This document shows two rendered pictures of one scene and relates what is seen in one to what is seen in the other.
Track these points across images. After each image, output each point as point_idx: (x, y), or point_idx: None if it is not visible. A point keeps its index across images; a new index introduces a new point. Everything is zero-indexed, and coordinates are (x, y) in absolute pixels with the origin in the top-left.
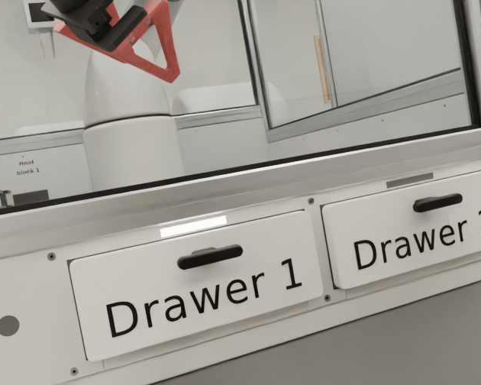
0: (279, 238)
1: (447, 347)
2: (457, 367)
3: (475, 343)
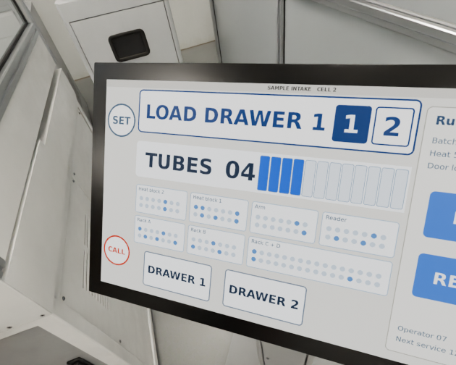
0: None
1: None
2: (3, 364)
3: (13, 355)
